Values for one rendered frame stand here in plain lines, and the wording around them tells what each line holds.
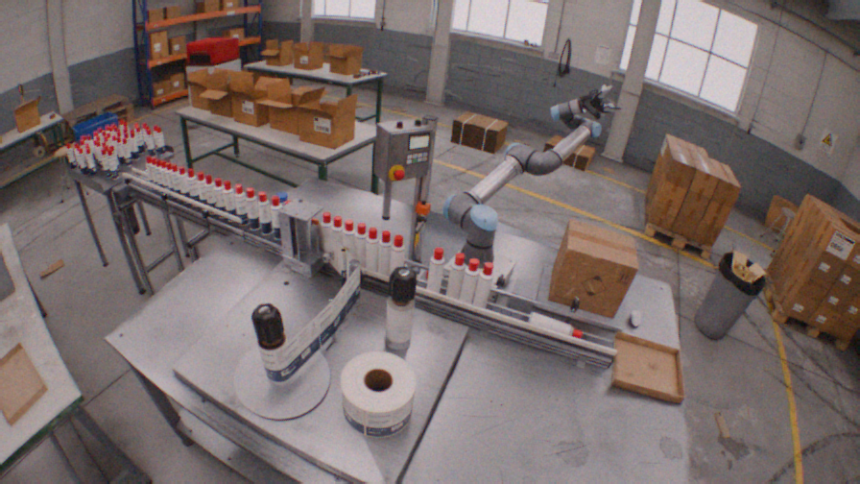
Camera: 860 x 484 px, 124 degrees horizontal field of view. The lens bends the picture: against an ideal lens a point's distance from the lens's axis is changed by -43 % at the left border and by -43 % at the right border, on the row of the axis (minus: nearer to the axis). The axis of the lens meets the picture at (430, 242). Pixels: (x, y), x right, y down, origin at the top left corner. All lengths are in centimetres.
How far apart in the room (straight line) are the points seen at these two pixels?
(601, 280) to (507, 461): 79
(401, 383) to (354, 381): 12
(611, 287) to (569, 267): 20
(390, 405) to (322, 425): 24
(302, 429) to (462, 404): 49
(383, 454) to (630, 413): 84
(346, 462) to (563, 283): 105
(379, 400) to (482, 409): 39
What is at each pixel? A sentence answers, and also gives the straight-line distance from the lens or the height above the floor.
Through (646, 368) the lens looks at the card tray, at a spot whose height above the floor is 83.
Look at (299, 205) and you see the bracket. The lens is 154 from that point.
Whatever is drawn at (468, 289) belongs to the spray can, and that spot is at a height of 97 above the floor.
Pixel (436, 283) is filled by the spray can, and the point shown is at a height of 95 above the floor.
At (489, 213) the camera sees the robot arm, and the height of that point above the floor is 111.
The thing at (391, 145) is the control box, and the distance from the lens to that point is 131.
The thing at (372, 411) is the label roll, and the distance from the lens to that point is 103.
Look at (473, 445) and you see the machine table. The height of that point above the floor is 83.
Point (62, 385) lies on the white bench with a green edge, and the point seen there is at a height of 80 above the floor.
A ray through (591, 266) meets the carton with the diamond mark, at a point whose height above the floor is 107.
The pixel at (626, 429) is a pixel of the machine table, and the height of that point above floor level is 83.
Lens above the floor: 191
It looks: 35 degrees down
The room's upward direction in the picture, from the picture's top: 8 degrees clockwise
